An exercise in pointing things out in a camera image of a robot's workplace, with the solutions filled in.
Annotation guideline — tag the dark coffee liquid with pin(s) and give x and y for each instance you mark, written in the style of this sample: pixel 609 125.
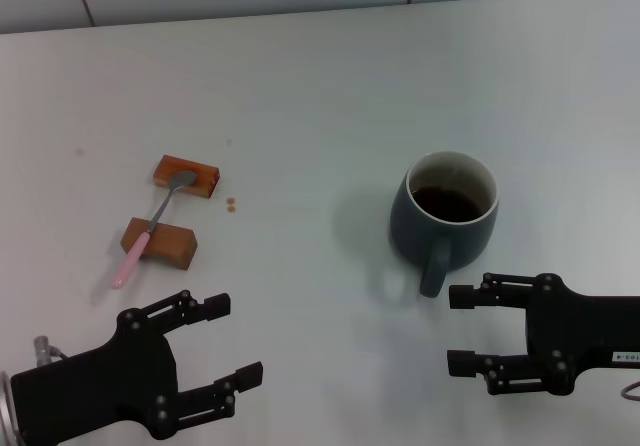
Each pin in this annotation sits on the dark coffee liquid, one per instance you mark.
pixel 447 205

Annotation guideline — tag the brown arched wooden block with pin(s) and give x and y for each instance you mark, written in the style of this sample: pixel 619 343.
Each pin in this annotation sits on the brown arched wooden block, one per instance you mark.
pixel 172 246

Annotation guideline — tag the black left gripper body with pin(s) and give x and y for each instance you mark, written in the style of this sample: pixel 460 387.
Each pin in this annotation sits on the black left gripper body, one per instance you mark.
pixel 100 381

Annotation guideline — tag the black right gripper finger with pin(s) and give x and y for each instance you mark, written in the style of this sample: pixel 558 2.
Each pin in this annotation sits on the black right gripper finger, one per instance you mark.
pixel 462 297
pixel 461 362

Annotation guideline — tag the dark grey ceramic mug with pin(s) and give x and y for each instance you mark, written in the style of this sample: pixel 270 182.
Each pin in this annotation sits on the dark grey ceramic mug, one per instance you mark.
pixel 440 248

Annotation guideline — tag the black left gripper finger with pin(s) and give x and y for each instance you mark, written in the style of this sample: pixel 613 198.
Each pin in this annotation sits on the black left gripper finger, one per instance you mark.
pixel 247 376
pixel 215 306

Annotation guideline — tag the stained flat wooden block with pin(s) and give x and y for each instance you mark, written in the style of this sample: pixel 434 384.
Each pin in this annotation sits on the stained flat wooden block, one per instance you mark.
pixel 204 177

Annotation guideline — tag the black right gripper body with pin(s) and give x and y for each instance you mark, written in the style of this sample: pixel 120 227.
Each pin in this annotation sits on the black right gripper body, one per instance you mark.
pixel 590 331

